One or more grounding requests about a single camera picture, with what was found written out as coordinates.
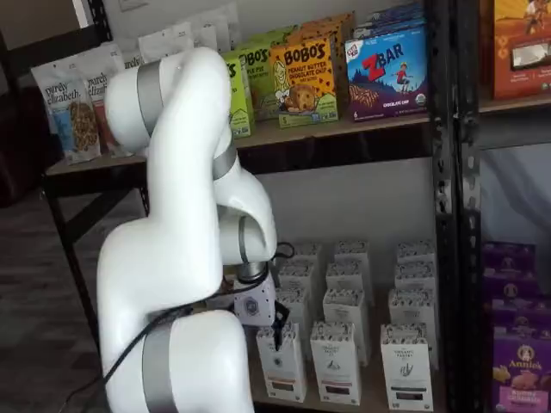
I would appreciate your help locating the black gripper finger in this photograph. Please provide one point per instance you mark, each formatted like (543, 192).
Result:
(279, 335)
(282, 313)

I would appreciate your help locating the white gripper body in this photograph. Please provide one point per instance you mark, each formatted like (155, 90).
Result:
(254, 305)

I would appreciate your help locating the white botanical box yellow strip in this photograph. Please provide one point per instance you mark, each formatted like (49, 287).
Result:
(301, 275)
(307, 254)
(297, 305)
(280, 374)

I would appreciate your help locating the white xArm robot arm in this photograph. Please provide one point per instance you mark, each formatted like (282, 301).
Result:
(181, 215)

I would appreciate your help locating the white botanical box pink strip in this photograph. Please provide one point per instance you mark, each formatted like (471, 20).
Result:
(351, 251)
(344, 305)
(346, 275)
(336, 365)

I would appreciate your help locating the white botanical box black strip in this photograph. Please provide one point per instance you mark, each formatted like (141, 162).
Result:
(411, 305)
(415, 275)
(415, 254)
(406, 370)

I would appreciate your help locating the wooden shelf board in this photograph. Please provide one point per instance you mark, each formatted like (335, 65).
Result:
(327, 131)
(516, 105)

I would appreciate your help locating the green Bobo's apple pie box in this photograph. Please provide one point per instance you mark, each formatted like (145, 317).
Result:
(241, 103)
(258, 81)

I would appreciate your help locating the yellow Bobo's peanut butter box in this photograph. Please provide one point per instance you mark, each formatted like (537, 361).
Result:
(303, 81)
(331, 28)

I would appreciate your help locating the purple Annie's snack box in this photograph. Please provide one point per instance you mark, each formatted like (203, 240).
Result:
(508, 260)
(512, 290)
(521, 316)
(523, 370)

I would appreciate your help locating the orange snack box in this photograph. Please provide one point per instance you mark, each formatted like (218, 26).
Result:
(521, 47)

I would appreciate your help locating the black metal shelving rack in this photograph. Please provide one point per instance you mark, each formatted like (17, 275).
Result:
(469, 215)
(441, 193)

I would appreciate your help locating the orange label granola bag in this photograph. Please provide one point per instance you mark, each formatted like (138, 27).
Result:
(101, 120)

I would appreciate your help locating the blue label granola bag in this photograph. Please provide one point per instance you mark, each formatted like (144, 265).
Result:
(69, 112)

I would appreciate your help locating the white granola pouch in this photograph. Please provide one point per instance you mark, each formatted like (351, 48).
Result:
(165, 43)
(215, 28)

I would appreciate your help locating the dark furniture piece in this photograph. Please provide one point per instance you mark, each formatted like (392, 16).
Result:
(21, 150)

